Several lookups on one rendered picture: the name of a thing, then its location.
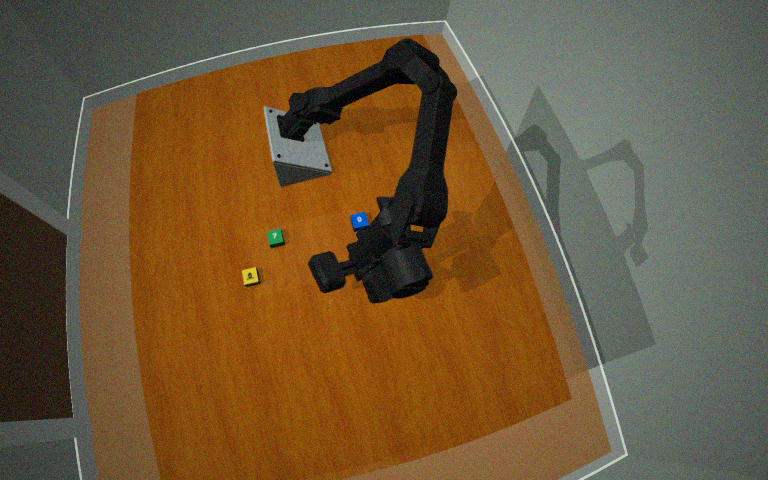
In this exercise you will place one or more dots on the blue block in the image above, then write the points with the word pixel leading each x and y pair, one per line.
pixel 359 221

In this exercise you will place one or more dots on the green block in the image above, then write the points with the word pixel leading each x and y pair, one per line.
pixel 275 238

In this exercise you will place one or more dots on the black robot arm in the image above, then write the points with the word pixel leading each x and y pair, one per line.
pixel 421 197

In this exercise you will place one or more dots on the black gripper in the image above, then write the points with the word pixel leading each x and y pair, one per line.
pixel 330 275

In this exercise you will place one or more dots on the yellow block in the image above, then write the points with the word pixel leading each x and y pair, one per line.
pixel 251 277

